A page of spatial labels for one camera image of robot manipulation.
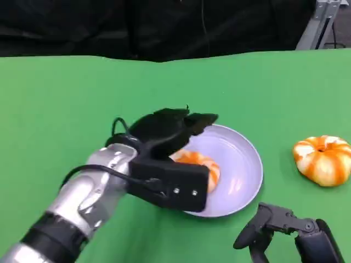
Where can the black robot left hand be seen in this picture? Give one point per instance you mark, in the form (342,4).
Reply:
(161,131)

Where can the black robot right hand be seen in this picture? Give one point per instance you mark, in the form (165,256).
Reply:
(310,238)

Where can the orange white toy bread roll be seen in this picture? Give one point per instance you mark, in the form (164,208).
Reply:
(323,161)
(212,170)

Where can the lilac plate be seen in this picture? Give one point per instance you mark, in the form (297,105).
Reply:
(235,175)

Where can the green table cloth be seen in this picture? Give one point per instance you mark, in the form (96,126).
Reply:
(68,96)

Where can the black backdrop cloth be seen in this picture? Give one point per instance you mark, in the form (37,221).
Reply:
(109,27)

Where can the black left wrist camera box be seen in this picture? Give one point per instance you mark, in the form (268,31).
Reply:
(175,183)

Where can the grey metal frame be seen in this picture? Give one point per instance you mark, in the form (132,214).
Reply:
(315,27)

